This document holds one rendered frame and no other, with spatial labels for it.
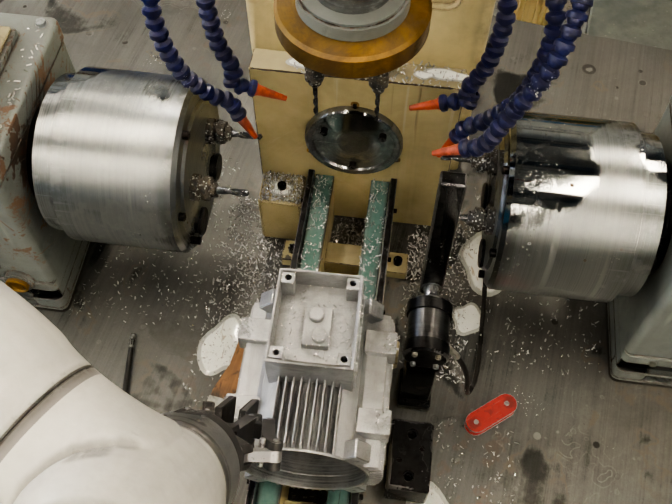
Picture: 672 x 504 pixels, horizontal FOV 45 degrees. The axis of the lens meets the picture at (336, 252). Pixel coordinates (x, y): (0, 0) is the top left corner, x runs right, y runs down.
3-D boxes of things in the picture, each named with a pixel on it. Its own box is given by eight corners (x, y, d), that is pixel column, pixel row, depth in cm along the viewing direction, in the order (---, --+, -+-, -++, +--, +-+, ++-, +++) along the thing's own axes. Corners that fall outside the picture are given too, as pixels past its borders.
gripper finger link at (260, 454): (207, 441, 65) (271, 451, 64) (227, 429, 70) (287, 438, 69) (204, 471, 65) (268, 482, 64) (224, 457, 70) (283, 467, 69)
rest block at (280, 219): (268, 208, 142) (263, 166, 131) (308, 212, 141) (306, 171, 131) (262, 237, 139) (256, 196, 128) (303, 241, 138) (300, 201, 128)
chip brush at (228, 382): (235, 330, 130) (234, 327, 129) (265, 337, 129) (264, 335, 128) (188, 451, 119) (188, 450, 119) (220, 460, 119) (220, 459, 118)
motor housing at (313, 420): (257, 343, 115) (244, 277, 99) (391, 356, 114) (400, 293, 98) (232, 483, 105) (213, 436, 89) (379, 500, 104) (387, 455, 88)
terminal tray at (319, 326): (280, 295, 102) (277, 267, 96) (365, 304, 101) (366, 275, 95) (265, 385, 96) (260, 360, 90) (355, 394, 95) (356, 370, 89)
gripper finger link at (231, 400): (218, 439, 78) (211, 438, 78) (233, 424, 85) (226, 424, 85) (222, 407, 78) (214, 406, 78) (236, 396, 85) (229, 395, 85)
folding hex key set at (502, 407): (472, 440, 120) (473, 436, 119) (459, 422, 122) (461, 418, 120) (519, 411, 123) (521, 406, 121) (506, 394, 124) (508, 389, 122)
